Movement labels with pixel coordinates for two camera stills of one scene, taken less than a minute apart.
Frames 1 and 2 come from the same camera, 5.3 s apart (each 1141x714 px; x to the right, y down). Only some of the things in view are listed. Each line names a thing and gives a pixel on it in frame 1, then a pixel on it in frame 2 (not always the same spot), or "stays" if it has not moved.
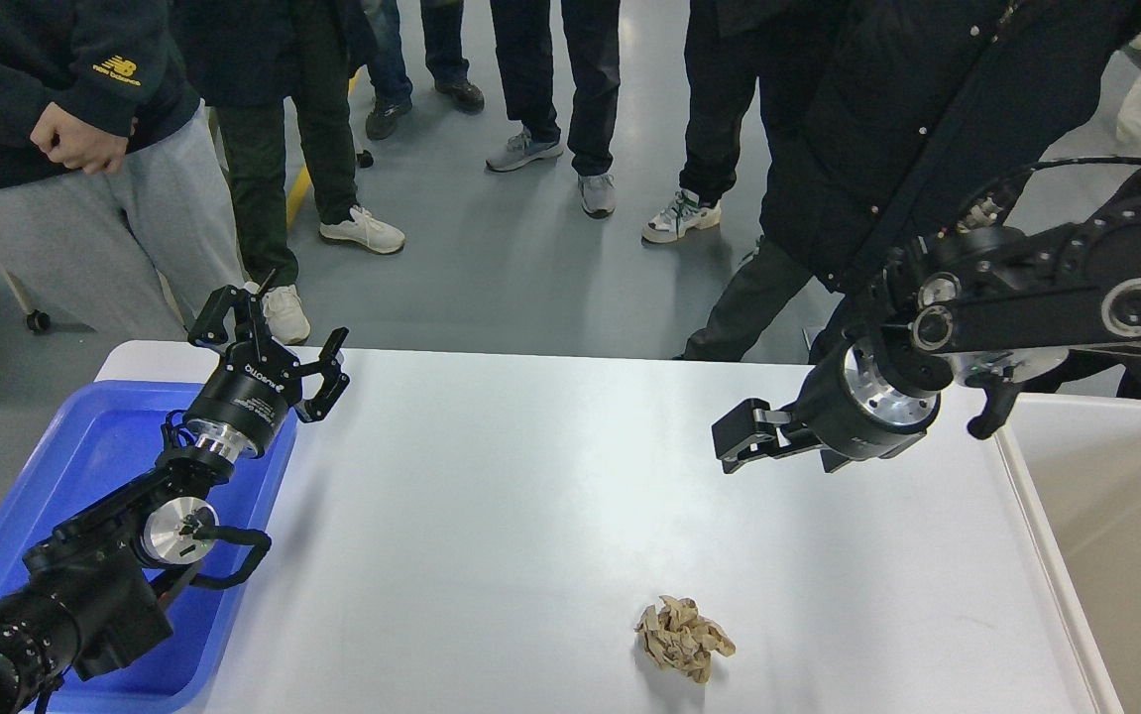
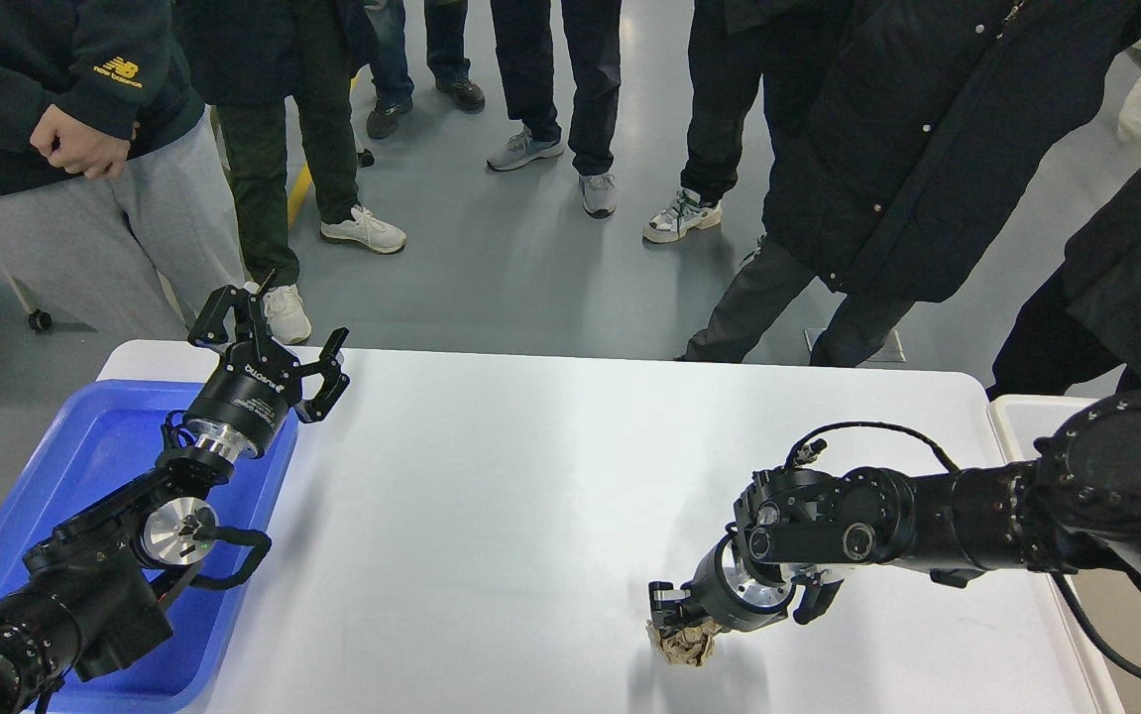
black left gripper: (255, 385) stays
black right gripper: (846, 408) -> (724, 590)
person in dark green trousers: (258, 61) stays
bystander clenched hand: (77, 143) stays
